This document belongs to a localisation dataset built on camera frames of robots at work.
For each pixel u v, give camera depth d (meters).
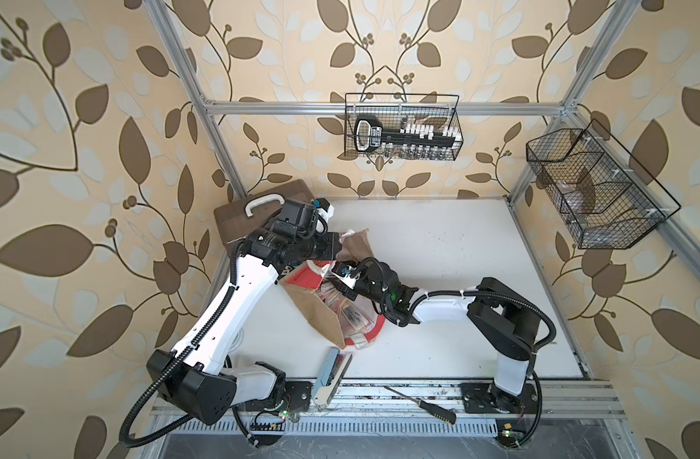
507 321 0.48
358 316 0.79
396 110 0.91
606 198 0.73
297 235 0.57
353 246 0.87
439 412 0.71
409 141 0.83
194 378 0.37
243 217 0.89
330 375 0.75
